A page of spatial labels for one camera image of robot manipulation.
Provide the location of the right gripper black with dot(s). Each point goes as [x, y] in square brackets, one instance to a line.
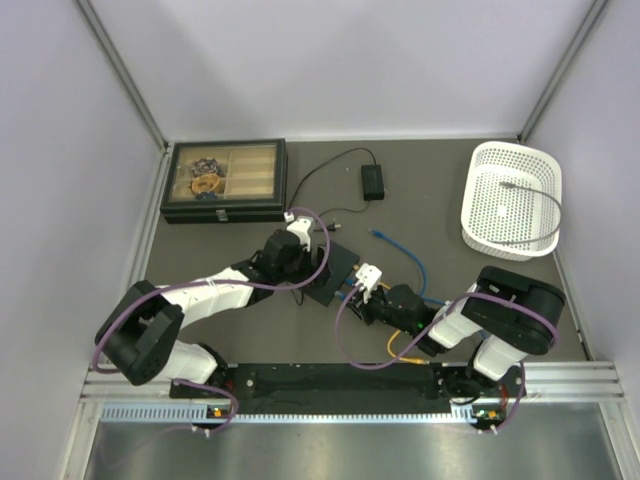
[365, 308]

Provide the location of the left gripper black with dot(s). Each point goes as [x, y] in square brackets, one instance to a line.
[309, 270]

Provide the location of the black network switch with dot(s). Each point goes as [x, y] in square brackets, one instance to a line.
[339, 268]

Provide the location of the black power adapter with cord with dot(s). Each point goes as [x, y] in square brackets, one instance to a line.
[371, 180]

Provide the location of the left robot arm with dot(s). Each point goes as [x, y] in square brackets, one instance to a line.
[140, 337]

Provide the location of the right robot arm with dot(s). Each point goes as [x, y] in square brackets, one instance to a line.
[518, 314]

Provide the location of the black jewelry display box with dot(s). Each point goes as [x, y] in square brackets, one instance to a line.
[226, 182]

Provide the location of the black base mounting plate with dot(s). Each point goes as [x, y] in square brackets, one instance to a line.
[342, 389]

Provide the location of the white perforated plastic basket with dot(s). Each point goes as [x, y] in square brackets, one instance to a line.
[512, 202]

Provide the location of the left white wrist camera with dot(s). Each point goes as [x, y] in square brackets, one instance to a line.
[302, 227]

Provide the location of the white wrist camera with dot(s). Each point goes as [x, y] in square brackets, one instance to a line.
[367, 280]
[302, 227]

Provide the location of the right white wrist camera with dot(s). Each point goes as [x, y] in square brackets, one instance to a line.
[367, 280]

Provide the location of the white slotted cable duct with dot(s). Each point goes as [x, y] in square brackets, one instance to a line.
[175, 413]

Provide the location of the aluminium frame rail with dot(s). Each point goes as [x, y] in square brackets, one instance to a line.
[551, 382]

